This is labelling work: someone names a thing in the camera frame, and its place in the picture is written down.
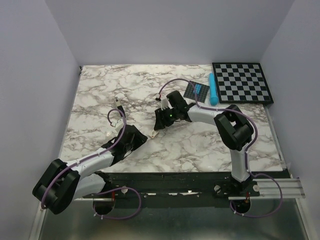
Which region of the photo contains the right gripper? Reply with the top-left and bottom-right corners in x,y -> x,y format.
153,106 -> 179,131

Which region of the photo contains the staple box sleeve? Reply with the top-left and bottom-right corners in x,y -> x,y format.
149,130 -> 159,139

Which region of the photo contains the black metal stapler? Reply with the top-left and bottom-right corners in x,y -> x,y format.
114,97 -> 125,114

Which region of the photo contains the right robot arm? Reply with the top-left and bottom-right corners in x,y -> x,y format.
154,90 -> 254,196

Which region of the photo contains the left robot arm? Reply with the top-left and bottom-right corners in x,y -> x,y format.
32,124 -> 148,215

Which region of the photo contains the dark grey lego baseplate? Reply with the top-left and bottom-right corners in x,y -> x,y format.
183,81 -> 210,103

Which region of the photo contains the blue lego brick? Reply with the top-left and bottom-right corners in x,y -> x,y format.
193,84 -> 202,95

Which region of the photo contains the blue toy microphone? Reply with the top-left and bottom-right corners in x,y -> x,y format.
208,73 -> 219,106

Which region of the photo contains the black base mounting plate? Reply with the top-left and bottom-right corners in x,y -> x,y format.
85,172 -> 260,211

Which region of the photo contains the black white chessboard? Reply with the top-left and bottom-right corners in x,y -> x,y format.
212,62 -> 274,105

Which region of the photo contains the aluminium rail frame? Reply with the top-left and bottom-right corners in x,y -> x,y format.
27,177 -> 311,240

